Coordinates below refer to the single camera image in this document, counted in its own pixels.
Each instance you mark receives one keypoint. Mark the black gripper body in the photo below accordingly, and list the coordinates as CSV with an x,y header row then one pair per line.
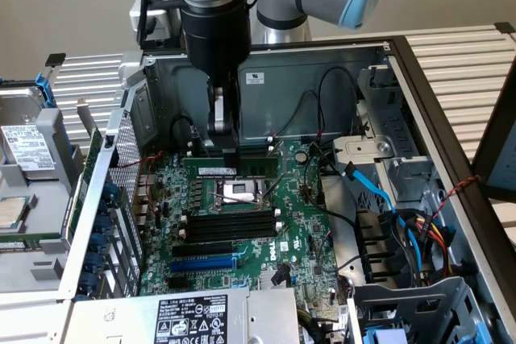
x,y
215,38

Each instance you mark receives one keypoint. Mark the green RAM stick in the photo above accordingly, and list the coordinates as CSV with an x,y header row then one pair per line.
x,y
16,245
258,167

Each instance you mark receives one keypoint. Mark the white case label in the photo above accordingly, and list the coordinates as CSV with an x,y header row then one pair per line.
x,y
255,78

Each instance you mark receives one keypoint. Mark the open metal PC case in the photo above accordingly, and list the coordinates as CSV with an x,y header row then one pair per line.
x,y
282,98

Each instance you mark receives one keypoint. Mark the CPU socket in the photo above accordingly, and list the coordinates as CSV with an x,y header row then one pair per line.
x,y
238,191

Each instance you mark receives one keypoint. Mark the round coin battery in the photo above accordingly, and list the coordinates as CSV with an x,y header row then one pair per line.
x,y
300,155

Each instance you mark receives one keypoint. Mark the green Dell motherboard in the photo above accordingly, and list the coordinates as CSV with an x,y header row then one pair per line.
x,y
298,215

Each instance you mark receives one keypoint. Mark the green graphics card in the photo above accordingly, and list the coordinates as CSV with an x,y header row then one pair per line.
x,y
90,150

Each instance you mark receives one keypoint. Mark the blue card retention clip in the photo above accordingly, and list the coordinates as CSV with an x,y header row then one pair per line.
x,y
109,191
98,242
101,224
94,260
86,280

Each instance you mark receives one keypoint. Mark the long black expansion slot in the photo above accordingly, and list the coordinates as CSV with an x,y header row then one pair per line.
x,y
201,249

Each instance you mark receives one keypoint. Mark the blue expansion slot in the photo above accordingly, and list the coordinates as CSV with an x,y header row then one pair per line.
x,y
201,264

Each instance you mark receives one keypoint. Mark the black table end cap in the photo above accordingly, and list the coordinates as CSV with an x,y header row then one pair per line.
x,y
504,27
55,59

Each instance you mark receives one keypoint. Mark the grey printed parts rack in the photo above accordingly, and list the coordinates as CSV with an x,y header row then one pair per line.
x,y
52,126

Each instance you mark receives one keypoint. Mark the short black expansion slot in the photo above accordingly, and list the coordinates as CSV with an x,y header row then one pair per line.
x,y
178,283

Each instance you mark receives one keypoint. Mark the small silver heatsink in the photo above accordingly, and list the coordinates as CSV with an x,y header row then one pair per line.
x,y
266,281

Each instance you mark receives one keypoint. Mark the silver metal disk bay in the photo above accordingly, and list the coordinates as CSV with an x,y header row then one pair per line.
x,y
399,126

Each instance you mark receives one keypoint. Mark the silver hard disk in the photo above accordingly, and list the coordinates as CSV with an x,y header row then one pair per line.
x,y
20,110

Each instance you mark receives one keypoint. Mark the black plastic shroud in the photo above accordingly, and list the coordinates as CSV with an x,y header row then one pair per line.
x,y
375,239

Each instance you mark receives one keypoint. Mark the silver CPU chip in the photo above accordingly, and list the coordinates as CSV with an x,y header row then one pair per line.
x,y
12,211

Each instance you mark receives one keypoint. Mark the silver power supply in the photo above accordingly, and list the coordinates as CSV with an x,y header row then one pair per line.
x,y
121,320

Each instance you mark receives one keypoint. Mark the black framed case side panel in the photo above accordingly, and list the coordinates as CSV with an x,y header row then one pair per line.
x,y
489,138

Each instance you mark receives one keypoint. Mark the grey metal disk cage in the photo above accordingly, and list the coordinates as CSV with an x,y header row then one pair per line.
x,y
423,299

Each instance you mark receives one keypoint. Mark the blue plastic disk rail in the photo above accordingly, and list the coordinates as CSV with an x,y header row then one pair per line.
x,y
44,90

